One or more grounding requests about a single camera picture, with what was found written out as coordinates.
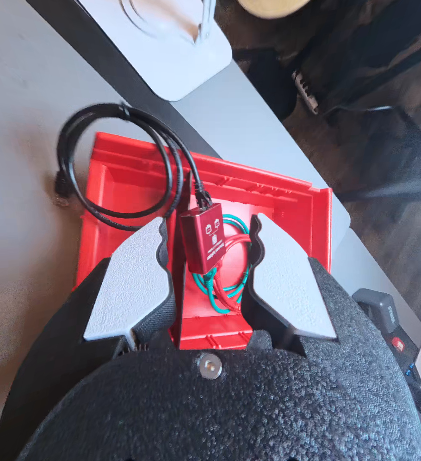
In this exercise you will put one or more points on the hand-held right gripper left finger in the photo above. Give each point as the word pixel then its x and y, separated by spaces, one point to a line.
pixel 131 284

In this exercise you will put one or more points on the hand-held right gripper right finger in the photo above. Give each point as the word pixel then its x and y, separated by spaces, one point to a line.
pixel 289 288

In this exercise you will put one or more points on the red ethernet adapter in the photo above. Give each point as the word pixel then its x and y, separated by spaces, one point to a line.
pixel 203 241

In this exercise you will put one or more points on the red plastic bin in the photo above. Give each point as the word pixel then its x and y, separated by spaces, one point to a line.
pixel 131 187

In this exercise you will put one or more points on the black bin divider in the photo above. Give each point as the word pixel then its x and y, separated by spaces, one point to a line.
pixel 180 295

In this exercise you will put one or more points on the black office chair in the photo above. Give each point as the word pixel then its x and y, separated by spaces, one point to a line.
pixel 358 43

